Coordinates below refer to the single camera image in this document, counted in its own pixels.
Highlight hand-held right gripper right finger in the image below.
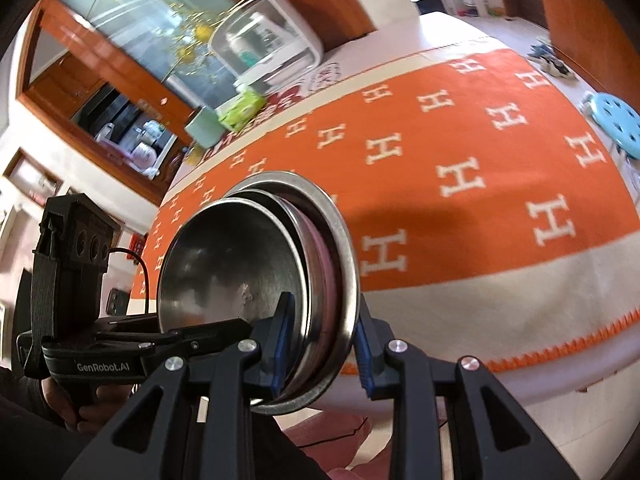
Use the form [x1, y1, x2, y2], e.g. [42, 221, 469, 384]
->
[354, 300, 581, 480]

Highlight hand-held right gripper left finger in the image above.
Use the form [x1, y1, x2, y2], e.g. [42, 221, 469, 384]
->
[62, 291, 296, 480]

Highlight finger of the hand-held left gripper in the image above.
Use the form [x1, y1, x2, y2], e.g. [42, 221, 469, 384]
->
[95, 316, 166, 341]
[165, 318, 254, 363]

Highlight small steel bowl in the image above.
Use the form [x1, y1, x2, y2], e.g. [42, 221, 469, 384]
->
[156, 198, 310, 406]

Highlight pink bowl with steel lining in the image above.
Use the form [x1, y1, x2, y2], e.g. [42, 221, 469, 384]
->
[235, 190, 343, 403]

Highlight large steel bowl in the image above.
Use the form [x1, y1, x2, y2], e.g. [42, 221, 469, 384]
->
[225, 171, 362, 416]

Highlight person's left forearm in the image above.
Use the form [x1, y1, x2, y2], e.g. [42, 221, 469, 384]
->
[0, 366, 71, 461]

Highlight person's left hand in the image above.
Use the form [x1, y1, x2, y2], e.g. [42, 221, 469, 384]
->
[42, 375, 139, 434]

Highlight person's pink clothing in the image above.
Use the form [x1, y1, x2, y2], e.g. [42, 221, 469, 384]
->
[277, 407, 401, 480]

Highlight white pink kettle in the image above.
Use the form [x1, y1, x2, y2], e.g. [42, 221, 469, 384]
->
[127, 140, 159, 177]

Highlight mint green container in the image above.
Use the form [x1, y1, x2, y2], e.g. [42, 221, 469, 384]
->
[185, 107, 223, 148]

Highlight green wipes packet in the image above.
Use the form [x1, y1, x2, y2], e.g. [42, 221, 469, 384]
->
[217, 87, 266, 133]

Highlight orange patterned blanket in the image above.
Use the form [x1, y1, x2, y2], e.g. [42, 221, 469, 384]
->
[135, 42, 640, 376]

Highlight red printed table cover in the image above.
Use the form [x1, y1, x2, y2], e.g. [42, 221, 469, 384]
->
[265, 60, 342, 111]

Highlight white countertop appliance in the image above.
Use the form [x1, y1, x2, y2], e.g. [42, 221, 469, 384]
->
[207, 0, 323, 91]

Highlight yellow flower branches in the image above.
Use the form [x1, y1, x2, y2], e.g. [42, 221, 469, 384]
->
[160, 5, 236, 81]

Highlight wooden framed glass door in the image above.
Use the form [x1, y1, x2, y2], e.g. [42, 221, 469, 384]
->
[15, 0, 376, 206]

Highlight blue plastic stool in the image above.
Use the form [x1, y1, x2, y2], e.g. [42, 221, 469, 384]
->
[582, 92, 640, 161]

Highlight white grey shoe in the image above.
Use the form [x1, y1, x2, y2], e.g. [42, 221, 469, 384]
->
[544, 56, 577, 80]

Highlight blue shoe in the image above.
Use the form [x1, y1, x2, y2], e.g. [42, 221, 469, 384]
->
[528, 39, 557, 62]

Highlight wooden cabinet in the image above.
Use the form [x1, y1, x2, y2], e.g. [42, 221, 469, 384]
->
[530, 0, 640, 91]

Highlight black wall socket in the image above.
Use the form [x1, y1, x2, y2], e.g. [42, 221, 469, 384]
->
[107, 287, 131, 317]

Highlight wooden wall frame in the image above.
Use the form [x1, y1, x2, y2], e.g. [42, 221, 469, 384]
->
[2, 149, 64, 202]

